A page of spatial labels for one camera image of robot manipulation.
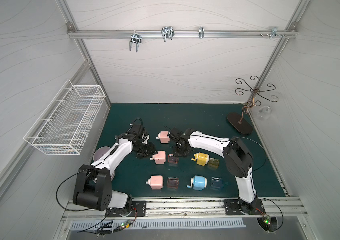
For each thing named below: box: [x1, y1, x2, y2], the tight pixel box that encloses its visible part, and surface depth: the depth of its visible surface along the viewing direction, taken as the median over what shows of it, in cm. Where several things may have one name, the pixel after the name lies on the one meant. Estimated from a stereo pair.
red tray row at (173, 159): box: [168, 154, 179, 164], surface depth 92 cm
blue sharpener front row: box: [186, 175, 207, 191], surface depth 77 cm
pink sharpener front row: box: [145, 175, 164, 190], surface depth 78 cm
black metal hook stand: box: [227, 75, 279, 135], surface depth 92 cm
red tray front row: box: [167, 177, 179, 190], surface depth 83 cm
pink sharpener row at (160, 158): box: [150, 151, 166, 165], surface depth 86 cm
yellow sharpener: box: [191, 152, 210, 167], surface depth 86 cm
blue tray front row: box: [211, 177, 223, 189], surface depth 84 cm
